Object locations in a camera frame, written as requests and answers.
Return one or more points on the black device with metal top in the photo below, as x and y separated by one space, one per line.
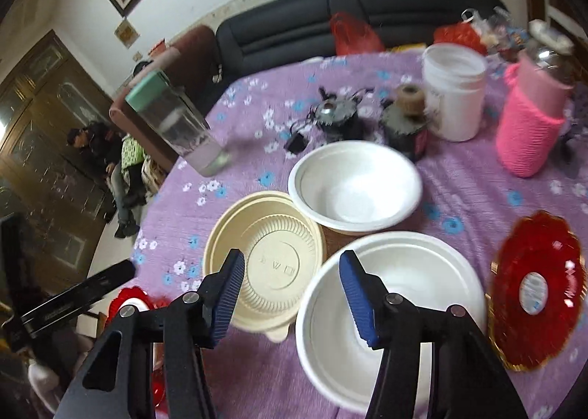
337 118

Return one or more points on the wooden glass-panel door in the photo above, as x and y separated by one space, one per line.
41 134

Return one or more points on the clear bottle green cap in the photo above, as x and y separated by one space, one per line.
177 123

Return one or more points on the bottle with pink knitted sleeve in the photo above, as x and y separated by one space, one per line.
528 125

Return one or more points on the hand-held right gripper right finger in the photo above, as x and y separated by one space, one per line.
359 304

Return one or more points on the dark jar with cork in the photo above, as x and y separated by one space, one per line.
404 134

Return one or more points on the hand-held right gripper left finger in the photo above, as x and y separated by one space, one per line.
226 295

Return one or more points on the brown twine spool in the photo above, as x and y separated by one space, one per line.
410 100

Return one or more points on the white plastic jar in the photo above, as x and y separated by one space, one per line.
455 97

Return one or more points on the large white bowl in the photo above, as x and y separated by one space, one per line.
413 272

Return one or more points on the green patterned cloth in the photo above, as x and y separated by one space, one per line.
132 152

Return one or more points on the small black adapter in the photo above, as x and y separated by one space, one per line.
296 141

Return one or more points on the red plate gold rim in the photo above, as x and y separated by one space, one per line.
131 302
533 286

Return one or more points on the cream plastic bowl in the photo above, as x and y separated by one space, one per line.
271 263

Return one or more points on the red plastic bag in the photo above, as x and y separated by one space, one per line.
351 35
459 40

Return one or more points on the grey phone stand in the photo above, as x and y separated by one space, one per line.
572 152

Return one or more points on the black leather sofa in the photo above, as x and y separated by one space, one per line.
294 29

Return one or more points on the small wall plaque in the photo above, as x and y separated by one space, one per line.
127 33

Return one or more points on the brown armchair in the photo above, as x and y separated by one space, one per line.
193 56

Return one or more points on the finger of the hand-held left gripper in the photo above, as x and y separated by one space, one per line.
78 297

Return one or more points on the small white bowl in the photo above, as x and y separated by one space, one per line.
353 189

